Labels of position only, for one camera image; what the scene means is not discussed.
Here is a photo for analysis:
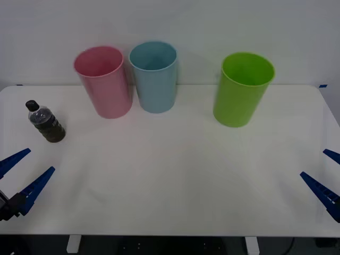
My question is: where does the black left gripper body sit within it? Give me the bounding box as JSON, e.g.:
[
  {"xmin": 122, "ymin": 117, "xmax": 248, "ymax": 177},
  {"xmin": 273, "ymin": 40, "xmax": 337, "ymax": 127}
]
[{"xmin": 0, "ymin": 189, "xmax": 19, "ymax": 222}]

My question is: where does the pink plastic bin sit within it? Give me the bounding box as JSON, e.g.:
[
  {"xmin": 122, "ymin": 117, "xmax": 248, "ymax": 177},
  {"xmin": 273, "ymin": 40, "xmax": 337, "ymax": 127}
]
[{"xmin": 73, "ymin": 46, "xmax": 133, "ymax": 120}]

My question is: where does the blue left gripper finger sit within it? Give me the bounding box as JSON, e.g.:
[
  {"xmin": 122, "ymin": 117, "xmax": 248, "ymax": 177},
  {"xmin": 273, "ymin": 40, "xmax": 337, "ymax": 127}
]
[
  {"xmin": 9, "ymin": 166, "xmax": 56, "ymax": 216},
  {"xmin": 0, "ymin": 148, "xmax": 31, "ymax": 179}
]

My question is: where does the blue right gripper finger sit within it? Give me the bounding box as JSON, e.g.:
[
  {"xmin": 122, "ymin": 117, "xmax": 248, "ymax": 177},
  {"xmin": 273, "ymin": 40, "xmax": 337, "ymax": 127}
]
[
  {"xmin": 300, "ymin": 172, "xmax": 340, "ymax": 223},
  {"xmin": 322, "ymin": 149, "xmax": 340, "ymax": 164}
]

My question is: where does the plastic bottle with dark drink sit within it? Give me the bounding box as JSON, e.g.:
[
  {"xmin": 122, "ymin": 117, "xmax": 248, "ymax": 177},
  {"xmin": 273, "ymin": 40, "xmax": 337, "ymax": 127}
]
[{"xmin": 25, "ymin": 99, "xmax": 66, "ymax": 143}]

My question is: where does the green plastic bin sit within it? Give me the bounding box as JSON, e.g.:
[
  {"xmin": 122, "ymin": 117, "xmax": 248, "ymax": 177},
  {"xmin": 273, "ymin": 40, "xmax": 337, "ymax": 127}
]
[{"xmin": 212, "ymin": 52, "xmax": 276, "ymax": 128}]

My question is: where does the pale blue plastic bin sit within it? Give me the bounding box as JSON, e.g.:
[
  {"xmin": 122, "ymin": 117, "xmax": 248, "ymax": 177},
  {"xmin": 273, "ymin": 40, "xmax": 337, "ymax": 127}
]
[{"xmin": 128, "ymin": 40, "xmax": 178, "ymax": 114}]

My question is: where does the white table leg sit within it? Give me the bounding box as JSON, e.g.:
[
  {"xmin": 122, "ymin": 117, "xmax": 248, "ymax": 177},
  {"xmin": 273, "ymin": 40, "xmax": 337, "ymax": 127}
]
[
  {"xmin": 66, "ymin": 235, "xmax": 82, "ymax": 253},
  {"xmin": 244, "ymin": 236, "xmax": 260, "ymax": 255}
]

